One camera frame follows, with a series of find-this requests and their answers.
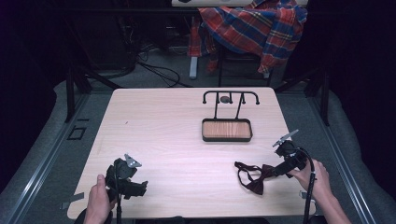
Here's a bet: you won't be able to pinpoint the red blue plaid cloth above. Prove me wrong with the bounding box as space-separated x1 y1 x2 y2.
187 0 309 75

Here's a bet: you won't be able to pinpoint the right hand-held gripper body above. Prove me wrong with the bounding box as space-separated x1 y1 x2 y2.
272 129 310 175

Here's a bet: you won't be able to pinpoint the black metal stand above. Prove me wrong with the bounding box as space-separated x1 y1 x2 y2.
64 60 123 123
273 60 332 127

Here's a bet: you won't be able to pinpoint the black floor cables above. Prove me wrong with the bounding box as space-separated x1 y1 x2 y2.
118 43 191 90

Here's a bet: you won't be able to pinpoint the person's right hand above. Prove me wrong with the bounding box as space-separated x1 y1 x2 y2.
287 158 332 203

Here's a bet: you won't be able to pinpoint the person's left hand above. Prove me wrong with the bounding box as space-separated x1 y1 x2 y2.
82 174 118 224

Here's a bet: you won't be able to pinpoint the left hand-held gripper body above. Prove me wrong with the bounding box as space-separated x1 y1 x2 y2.
105 153 143 202

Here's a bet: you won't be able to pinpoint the dark red bow tie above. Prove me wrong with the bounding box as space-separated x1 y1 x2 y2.
233 161 282 197

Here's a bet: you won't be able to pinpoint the white table leg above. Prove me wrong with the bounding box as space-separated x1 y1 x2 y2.
189 55 200 80

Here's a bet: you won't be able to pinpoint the black rack with wooden tray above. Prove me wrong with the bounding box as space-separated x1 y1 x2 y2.
201 90 262 144

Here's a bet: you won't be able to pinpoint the grey tape strip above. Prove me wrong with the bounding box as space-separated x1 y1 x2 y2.
298 189 317 207
59 191 86 211

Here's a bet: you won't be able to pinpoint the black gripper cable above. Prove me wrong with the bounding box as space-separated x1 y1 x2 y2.
296 147 318 224

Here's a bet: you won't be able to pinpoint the black metal chair frame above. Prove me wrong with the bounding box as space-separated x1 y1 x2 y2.
216 46 273 89

